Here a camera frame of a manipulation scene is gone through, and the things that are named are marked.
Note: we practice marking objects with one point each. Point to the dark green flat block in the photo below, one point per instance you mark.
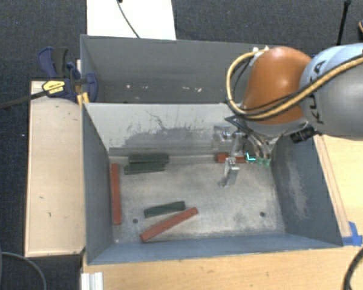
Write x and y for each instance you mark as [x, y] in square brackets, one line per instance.
[164, 209]
[143, 168]
[148, 158]

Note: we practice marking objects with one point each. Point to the black cylinder on white bracket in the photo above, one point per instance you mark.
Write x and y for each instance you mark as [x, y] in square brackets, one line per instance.
[302, 135]

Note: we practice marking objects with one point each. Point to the red-brown flat block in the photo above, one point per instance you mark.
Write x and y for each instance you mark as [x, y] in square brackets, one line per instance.
[169, 224]
[116, 195]
[221, 157]

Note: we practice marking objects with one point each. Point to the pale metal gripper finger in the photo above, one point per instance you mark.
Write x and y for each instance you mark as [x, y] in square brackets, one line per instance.
[226, 174]
[234, 175]

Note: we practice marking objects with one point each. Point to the grey metal bin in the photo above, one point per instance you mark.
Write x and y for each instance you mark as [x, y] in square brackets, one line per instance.
[199, 192]

